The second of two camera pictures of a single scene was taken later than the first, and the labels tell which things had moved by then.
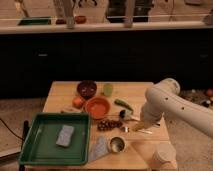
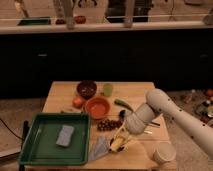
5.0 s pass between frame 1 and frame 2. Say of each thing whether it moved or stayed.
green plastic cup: stayed
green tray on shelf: stayed
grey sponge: stayed
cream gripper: moved
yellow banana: moved
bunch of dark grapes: stayed
